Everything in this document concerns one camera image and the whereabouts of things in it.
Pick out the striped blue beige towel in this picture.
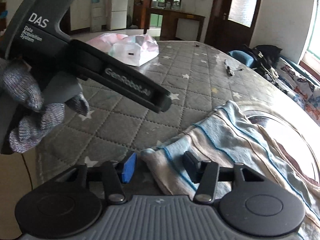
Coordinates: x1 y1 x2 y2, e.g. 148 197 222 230
141 100 319 239

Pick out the left gloved hand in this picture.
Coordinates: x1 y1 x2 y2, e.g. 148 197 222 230
1 59 90 155

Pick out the black bag on sofa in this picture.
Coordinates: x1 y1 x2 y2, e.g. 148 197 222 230
242 44 282 70

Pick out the white refrigerator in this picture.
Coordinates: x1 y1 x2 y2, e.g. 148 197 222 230
106 0 129 31

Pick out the right butterfly pattern cushion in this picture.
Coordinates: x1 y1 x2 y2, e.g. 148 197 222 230
305 86 320 126

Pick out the blue chair back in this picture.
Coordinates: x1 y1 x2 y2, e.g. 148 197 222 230
228 50 254 68

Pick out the dark wooden door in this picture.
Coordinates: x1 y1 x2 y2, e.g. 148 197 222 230
204 0 261 53

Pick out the left butterfly pattern cushion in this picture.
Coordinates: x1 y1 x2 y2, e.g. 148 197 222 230
276 58 319 108

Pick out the butterfly pattern cushion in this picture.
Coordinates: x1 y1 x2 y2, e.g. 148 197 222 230
276 58 319 108
305 86 320 126

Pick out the dark wooden cabinet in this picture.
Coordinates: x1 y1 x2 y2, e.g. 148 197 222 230
132 0 205 42

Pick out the black marker pen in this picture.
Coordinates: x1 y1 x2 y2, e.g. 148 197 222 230
224 60 234 77

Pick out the window with green frame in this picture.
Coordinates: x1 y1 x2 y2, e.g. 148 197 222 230
299 28 319 76

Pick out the pink white plastic bag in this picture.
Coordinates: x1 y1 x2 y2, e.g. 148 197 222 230
86 33 159 67

